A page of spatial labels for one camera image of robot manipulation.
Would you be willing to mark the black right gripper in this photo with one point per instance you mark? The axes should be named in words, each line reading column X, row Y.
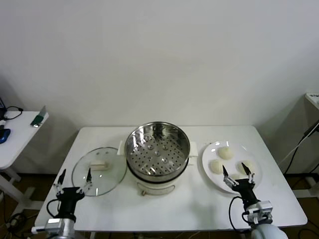
column 244, row 189

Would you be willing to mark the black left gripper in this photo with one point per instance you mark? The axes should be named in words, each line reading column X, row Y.
column 69, row 196

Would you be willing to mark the white steamed baozi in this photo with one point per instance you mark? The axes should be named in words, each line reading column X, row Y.
column 215, row 166
column 225, row 153
column 251, row 166
column 235, row 176

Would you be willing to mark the round glass pot lid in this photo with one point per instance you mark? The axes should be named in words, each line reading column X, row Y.
column 104, row 154

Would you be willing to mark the stainless steel steamer basket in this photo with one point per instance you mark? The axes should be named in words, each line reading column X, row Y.
column 179, row 139

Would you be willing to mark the white round plate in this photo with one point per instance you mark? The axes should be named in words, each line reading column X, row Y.
column 209, row 159

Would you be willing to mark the green and silver card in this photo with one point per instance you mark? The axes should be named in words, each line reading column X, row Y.
column 37, row 120

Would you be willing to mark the white side table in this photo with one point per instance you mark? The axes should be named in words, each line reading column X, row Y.
column 22, row 129

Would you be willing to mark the white electric cooker pot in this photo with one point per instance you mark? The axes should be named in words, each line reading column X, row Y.
column 154, row 185

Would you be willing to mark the blue computer mouse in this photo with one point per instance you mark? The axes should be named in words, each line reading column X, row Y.
column 5, row 135

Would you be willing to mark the black laptop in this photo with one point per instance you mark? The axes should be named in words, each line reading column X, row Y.
column 1, row 105

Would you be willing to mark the white cabinet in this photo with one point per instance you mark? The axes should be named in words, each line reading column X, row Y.
column 312, row 99

